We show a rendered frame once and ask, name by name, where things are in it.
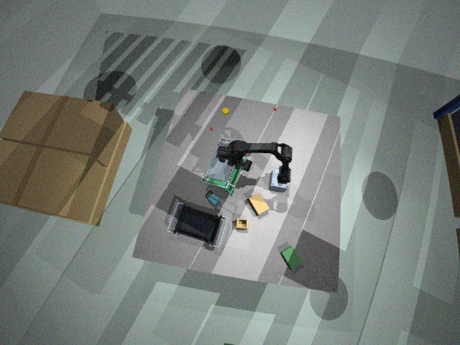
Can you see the green plastic tray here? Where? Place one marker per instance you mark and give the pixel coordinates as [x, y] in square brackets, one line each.
[233, 179]

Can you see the light blue cube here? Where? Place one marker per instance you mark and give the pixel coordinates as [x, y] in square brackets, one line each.
[213, 199]

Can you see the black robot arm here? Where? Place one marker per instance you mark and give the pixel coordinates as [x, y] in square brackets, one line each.
[238, 148]

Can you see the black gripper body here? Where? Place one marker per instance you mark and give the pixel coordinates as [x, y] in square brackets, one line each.
[246, 165]

